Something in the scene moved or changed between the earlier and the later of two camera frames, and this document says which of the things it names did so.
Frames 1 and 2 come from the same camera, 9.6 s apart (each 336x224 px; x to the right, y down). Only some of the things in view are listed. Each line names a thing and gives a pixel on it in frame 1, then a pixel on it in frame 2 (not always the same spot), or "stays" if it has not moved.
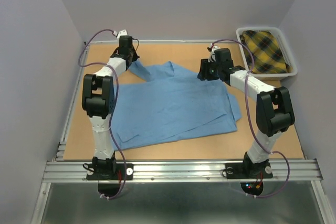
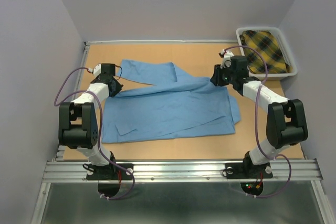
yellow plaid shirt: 269,56 stays
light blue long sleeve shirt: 164,107 stays
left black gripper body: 133,53 → 118,87
